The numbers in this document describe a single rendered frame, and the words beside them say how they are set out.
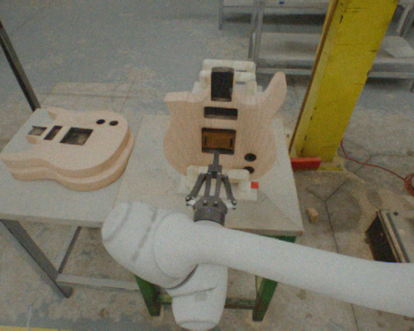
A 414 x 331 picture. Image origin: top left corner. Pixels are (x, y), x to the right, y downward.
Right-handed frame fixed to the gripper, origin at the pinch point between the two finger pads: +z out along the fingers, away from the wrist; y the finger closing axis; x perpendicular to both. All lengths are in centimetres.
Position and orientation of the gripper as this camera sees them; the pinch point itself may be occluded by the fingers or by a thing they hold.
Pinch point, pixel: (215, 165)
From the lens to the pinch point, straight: 83.7
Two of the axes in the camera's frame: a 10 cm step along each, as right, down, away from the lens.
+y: 9.9, 0.8, -0.7
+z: 1.1, -7.2, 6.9
